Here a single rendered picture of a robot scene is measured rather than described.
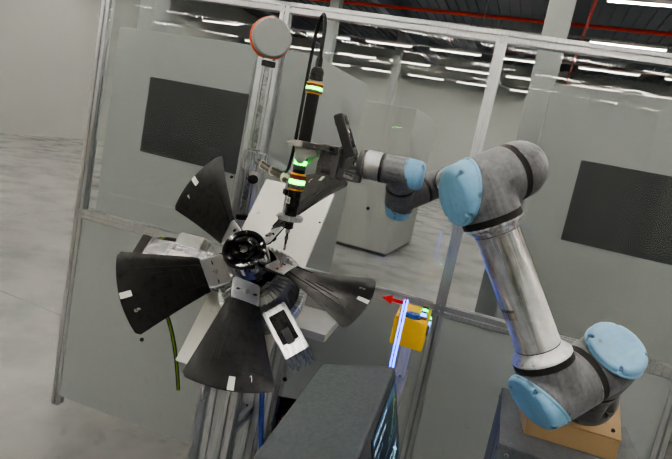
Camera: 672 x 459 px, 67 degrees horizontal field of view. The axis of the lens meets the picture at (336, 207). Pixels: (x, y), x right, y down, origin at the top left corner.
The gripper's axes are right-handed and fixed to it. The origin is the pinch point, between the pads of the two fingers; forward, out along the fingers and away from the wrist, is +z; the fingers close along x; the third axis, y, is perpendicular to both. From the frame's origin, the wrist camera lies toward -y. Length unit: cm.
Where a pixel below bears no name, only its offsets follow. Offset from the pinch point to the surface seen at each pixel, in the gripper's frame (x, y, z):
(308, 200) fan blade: 10.1, 16.1, -4.0
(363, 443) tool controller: -78, 27, -42
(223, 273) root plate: -3.1, 39.4, 12.0
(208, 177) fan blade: 10.2, 16.3, 28.4
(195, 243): 14, 38, 31
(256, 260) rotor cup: -7.1, 32.2, 1.6
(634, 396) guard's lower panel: 70, 67, -119
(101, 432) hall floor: 63, 153, 91
